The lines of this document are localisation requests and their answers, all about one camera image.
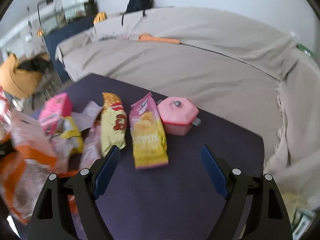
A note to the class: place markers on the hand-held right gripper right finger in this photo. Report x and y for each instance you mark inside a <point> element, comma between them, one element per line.
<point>215,172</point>

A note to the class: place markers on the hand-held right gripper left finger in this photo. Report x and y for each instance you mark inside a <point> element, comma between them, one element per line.
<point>107,172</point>

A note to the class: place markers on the yellow gold snack bag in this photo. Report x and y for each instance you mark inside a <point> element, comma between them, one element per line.
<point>112,127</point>

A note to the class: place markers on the pink yellow chip bag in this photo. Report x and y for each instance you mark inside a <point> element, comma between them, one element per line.
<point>147,135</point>

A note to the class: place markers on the translucent plastic bag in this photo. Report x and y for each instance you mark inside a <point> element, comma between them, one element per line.
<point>25,180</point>

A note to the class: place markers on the pink printed wrapper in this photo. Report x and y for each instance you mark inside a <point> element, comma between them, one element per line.
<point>91,145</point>

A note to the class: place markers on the small yellow packet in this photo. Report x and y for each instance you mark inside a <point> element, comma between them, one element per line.
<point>72,132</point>

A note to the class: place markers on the purple table cover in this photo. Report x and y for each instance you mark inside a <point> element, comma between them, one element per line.
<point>162,200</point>

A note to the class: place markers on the white paper wrapper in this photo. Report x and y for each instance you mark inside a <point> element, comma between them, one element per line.
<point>87,116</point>

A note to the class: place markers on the pink toy pot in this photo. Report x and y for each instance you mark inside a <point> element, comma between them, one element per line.
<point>177,115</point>

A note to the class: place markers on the pink box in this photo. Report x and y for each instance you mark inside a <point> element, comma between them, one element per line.
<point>55,112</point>

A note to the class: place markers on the green white packet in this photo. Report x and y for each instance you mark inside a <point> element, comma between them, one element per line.
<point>302,222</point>

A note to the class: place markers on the beige covered sofa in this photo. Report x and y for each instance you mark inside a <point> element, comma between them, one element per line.
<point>200,67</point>

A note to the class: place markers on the orange cloth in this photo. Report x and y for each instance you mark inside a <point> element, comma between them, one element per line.
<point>17,77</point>

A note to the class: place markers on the dark blue furniture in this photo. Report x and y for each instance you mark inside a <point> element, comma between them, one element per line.
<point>65,37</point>

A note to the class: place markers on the orange toy spoon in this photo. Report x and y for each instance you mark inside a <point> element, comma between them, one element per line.
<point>160,40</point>

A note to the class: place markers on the glass display cabinet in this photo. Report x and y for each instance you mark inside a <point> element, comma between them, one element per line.
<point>62,7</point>

